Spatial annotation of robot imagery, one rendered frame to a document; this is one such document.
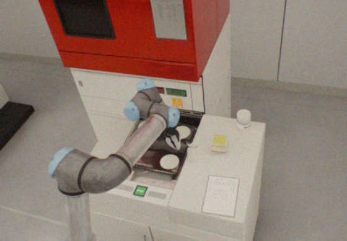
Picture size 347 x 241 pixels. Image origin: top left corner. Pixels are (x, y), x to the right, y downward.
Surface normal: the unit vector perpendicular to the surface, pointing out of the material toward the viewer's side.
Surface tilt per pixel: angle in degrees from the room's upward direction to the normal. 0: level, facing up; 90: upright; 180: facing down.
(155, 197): 0
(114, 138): 0
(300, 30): 90
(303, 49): 90
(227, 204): 0
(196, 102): 90
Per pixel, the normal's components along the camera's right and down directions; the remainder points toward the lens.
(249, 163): -0.12, -0.71
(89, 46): -0.33, 0.69
